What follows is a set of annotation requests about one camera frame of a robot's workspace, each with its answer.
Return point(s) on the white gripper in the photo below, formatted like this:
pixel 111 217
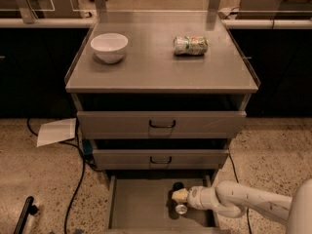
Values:
pixel 196 196

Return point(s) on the blue silver redbull can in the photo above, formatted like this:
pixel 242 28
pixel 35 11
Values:
pixel 181 209

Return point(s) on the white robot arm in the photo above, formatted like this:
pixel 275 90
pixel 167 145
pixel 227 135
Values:
pixel 232 199

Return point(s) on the grey open bottom drawer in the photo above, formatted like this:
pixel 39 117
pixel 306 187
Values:
pixel 141 204

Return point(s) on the grey middle drawer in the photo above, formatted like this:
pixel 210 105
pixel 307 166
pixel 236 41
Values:
pixel 160 159

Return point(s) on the grey drawer cabinet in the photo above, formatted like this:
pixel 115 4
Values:
pixel 151 77

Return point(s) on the grey top drawer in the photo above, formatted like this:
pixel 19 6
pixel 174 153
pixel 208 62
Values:
pixel 160 124

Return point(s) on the crushed green white can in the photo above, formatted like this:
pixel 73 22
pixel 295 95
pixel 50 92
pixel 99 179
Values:
pixel 190 45

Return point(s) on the white paper sheet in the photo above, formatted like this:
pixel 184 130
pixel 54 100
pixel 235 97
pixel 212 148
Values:
pixel 56 131

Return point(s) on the black bar on floor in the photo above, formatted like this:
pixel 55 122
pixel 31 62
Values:
pixel 28 209

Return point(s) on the white ceramic bowl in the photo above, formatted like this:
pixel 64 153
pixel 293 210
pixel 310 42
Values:
pixel 110 47

